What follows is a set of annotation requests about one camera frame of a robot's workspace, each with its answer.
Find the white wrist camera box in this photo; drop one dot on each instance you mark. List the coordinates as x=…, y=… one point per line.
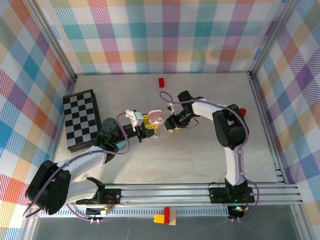
x=133, y=117
x=171, y=107

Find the red toy brick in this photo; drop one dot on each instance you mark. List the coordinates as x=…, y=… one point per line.
x=166, y=215
x=161, y=82

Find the yellow toy brick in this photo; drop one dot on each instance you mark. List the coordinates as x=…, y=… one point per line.
x=158, y=218

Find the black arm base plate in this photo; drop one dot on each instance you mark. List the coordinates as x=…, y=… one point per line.
x=112, y=196
x=217, y=195

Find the aluminium frame post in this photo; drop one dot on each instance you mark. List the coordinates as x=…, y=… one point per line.
x=273, y=40
x=52, y=42

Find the pink earbud charging case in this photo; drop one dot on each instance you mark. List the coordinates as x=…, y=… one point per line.
x=156, y=117

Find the small electronics board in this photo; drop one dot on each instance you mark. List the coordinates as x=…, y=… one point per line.
x=236, y=211
x=97, y=212

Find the aluminium side rail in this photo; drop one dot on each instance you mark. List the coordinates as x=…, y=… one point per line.
x=262, y=117

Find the black and white chessboard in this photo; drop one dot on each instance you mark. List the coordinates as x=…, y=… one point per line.
x=77, y=112

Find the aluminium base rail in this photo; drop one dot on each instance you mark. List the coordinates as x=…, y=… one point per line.
x=162, y=193

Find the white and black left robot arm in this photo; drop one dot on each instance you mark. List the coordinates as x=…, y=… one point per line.
x=82, y=160

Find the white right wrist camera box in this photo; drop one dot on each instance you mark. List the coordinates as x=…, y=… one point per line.
x=171, y=107

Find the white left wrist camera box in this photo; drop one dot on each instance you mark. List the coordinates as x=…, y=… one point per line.
x=133, y=117

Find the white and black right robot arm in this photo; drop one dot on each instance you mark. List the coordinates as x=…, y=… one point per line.
x=233, y=165

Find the pink earbud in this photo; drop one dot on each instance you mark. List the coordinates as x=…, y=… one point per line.
x=171, y=130

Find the wooden block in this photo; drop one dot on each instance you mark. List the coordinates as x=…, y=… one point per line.
x=172, y=220

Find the red cylinder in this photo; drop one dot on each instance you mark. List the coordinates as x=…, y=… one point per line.
x=243, y=111

